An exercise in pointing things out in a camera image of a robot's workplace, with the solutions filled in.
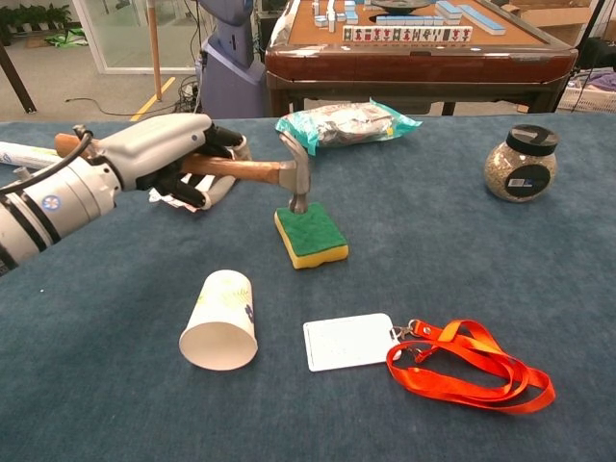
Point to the white badge card holder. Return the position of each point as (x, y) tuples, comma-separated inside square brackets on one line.
[(349, 341)]

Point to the long blue mahjong tile row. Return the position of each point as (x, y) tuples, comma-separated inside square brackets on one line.
[(483, 19)]

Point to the white and pink pouch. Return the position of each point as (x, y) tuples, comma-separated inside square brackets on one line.
[(161, 196)]

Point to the green potted plants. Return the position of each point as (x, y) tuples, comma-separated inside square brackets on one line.
[(33, 17)]

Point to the dark slanted table leg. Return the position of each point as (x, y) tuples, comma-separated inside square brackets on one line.
[(17, 82)]

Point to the wooden pole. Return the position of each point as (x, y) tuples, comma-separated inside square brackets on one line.
[(154, 48)]

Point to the white printed paper roll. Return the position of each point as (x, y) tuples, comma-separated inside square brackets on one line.
[(24, 156)]

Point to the brown mahjong table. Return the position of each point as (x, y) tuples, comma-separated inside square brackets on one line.
[(418, 62)]

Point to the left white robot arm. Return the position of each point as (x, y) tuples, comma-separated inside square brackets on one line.
[(48, 212)]

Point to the round jar with black lid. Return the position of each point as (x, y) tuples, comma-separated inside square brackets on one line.
[(500, 168)]

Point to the purple cloth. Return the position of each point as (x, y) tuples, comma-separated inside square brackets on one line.
[(604, 81)]

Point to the green bag on floor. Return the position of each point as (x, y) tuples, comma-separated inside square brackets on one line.
[(69, 38)]

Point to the green and yellow sponge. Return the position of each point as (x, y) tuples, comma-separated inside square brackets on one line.
[(317, 236)]

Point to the cardboard box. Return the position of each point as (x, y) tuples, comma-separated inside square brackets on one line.
[(553, 17)]

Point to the row of face-up mahjong tiles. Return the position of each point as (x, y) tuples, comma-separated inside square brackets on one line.
[(409, 34)]

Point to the black tripod stand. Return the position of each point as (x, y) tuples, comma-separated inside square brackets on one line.
[(591, 24)]

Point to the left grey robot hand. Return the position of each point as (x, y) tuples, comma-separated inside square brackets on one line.
[(154, 149)]

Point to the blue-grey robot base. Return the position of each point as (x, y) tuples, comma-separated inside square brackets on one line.
[(231, 82)]

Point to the white plastic basket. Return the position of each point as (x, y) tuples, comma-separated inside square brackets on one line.
[(584, 98)]

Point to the white printed paper cup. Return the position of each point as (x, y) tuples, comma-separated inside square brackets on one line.
[(221, 308)]

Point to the teal snack package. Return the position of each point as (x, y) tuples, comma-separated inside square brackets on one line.
[(346, 125)]

